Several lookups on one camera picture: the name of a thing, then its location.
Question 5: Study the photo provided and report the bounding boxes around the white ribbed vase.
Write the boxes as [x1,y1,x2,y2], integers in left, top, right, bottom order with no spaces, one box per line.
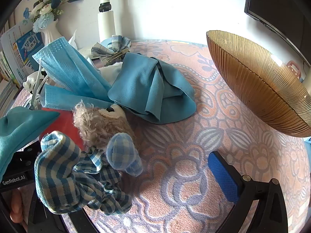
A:
[40,18,62,46]

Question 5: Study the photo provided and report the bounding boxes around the plaid hair bow clip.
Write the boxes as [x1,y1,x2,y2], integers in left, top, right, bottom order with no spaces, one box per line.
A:
[91,35,132,66]

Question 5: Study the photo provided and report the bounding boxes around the person's left hand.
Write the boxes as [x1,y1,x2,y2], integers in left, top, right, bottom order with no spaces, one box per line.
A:
[9,189,28,231]

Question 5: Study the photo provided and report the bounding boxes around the red soft pouch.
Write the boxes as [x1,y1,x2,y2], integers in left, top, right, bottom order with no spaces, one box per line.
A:
[39,107,85,151]

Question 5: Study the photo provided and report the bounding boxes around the stack of books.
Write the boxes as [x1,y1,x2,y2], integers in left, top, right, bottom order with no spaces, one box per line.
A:
[0,23,46,112]

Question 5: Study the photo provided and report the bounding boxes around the small white toy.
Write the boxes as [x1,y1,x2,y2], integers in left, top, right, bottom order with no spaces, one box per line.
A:
[23,71,48,95]

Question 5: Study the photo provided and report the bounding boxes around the blue face mask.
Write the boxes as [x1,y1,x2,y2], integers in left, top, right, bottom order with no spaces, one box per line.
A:
[32,37,113,97]
[40,84,112,110]

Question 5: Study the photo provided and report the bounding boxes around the blue white artificial flowers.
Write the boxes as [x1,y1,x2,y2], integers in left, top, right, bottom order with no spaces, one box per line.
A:
[23,0,84,33]

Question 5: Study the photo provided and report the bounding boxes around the blue plaid cloth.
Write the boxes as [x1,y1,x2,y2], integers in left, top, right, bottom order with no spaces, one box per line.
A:
[34,130,105,215]

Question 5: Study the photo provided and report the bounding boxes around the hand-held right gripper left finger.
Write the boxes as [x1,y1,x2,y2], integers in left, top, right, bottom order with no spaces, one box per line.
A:
[27,194,98,233]

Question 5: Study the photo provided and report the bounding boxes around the amber ribbed glass bowl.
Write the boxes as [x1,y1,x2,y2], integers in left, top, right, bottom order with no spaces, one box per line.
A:
[206,30,311,137]

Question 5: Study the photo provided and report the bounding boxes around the white desk lamp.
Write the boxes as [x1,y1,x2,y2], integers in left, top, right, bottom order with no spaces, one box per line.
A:
[97,0,117,42]

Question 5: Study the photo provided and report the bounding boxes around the black monitor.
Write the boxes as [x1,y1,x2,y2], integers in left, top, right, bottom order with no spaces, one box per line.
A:
[244,0,311,68]

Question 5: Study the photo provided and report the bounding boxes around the teal cloth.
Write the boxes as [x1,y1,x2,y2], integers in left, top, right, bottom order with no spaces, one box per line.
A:
[107,53,197,125]
[0,107,61,182]

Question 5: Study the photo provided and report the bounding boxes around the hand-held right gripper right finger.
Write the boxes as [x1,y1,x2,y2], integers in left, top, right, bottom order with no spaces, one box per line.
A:
[208,150,295,233]

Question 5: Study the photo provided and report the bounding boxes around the pink patterned blanket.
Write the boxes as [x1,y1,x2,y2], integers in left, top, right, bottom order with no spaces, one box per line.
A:
[10,37,311,233]

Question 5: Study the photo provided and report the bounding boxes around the beige teddy bear plush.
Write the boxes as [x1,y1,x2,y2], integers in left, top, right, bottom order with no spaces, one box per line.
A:
[72,101,144,216]

